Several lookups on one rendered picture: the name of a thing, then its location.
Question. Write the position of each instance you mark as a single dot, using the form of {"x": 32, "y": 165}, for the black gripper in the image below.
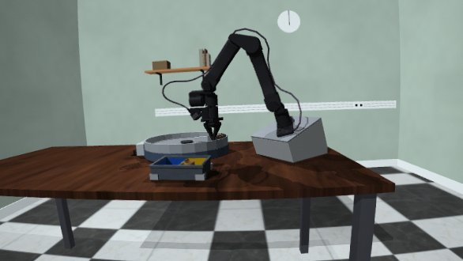
{"x": 212, "y": 121}

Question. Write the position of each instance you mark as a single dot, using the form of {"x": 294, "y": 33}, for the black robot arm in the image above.
{"x": 252, "y": 47}

